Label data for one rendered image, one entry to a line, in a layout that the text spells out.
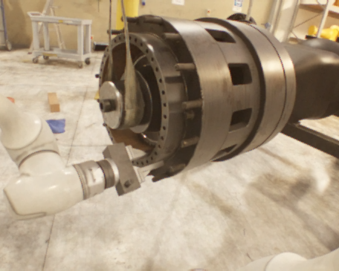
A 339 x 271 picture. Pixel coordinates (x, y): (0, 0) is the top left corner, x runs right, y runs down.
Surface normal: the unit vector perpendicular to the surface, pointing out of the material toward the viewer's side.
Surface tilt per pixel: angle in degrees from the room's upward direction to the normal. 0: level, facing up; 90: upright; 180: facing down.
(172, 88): 60
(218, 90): 65
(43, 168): 14
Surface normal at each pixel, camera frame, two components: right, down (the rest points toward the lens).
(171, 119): 0.64, 0.32
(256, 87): 0.63, 0.04
